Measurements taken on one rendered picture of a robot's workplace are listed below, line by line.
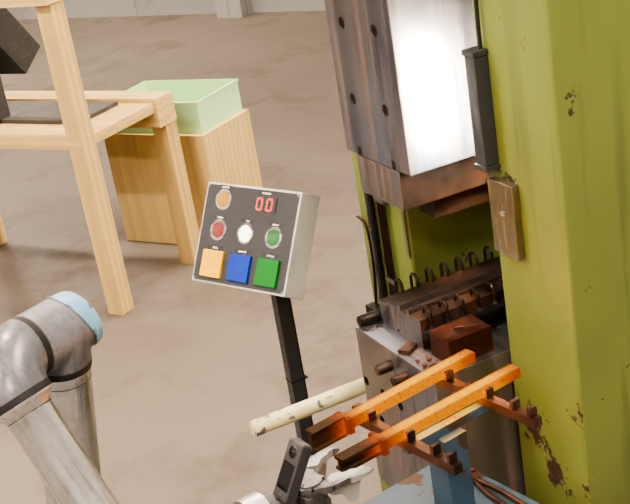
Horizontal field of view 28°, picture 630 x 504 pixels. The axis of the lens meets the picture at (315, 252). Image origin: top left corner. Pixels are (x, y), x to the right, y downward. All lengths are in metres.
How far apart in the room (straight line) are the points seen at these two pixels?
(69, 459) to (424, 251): 1.35
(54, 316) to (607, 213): 1.14
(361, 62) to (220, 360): 2.57
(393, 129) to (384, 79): 0.11
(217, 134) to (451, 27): 3.62
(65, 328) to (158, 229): 4.36
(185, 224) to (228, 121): 0.59
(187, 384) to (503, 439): 2.26
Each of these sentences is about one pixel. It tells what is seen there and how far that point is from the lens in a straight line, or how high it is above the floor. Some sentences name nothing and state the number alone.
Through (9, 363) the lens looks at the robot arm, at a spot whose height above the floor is 1.40.
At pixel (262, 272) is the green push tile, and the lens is 3.33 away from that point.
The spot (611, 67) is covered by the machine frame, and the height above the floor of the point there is 1.60.
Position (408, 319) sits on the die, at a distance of 3.02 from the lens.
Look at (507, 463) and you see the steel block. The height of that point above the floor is 0.62.
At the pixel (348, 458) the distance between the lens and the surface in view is 2.38.
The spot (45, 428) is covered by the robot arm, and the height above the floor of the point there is 1.28.
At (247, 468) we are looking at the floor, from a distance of 4.44.
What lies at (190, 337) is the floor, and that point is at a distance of 5.47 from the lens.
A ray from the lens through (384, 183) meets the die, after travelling 2.91.
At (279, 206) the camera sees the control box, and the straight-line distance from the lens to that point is 3.34.
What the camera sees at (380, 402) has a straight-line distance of 2.56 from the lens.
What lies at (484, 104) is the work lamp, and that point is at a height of 1.53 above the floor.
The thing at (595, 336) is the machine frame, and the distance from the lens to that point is 2.73.
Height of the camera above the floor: 2.28
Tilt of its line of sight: 22 degrees down
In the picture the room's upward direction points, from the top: 10 degrees counter-clockwise
